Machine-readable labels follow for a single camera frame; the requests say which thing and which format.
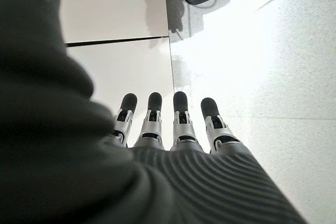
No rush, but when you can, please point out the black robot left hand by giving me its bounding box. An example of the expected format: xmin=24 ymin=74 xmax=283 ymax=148
xmin=0 ymin=0 xmax=309 ymax=224

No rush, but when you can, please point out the white cabinet door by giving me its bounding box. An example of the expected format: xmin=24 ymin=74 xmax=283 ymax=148
xmin=67 ymin=37 xmax=176 ymax=148
xmin=56 ymin=0 xmax=170 ymax=44

